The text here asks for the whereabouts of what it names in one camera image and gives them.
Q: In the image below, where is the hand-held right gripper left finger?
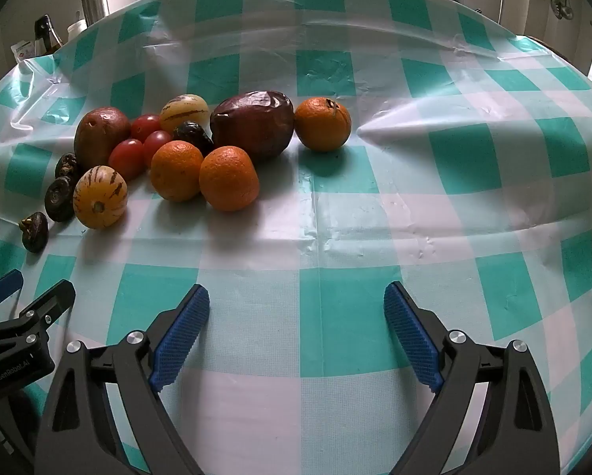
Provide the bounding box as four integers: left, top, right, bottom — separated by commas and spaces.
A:
34, 284, 212, 475

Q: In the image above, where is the reddish brown pear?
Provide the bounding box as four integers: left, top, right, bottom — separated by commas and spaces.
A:
73, 107, 132, 171

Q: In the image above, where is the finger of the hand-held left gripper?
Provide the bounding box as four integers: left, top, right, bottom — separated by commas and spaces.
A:
0, 280, 76, 352
0, 269, 25, 325

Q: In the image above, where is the red cherry tomato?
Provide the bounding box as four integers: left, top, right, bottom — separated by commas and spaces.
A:
108, 139, 145, 182
130, 114, 162, 142
142, 130, 173, 168

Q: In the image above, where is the dark red wrinkled fruit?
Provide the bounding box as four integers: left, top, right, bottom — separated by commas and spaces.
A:
210, 90, 295, 162

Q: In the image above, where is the dark wrinkled passion fruit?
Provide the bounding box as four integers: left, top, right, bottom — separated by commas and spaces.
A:
55, 153, 84, 180

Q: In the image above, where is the dark glass bottle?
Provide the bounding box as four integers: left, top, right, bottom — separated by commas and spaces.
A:
34, 14, 62, 57

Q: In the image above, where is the teal checked plastic tablecloth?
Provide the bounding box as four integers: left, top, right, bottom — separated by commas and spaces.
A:
0, 0, 592, 475

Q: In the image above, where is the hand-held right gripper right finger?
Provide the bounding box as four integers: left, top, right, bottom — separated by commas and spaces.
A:
383, 281, 561, 475

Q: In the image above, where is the orange tangerine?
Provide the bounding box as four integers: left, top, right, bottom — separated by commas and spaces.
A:
294, 97, 352, 153
199, 146, 260, 212
150, 141, 204, 203

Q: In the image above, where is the striped yellow pepino melon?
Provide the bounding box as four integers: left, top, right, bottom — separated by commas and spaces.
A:
73, 165, 129, 230
159, 94, 211, 134

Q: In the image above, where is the white snack packet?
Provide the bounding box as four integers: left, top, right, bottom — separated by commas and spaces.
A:
11, 42, 44, 64

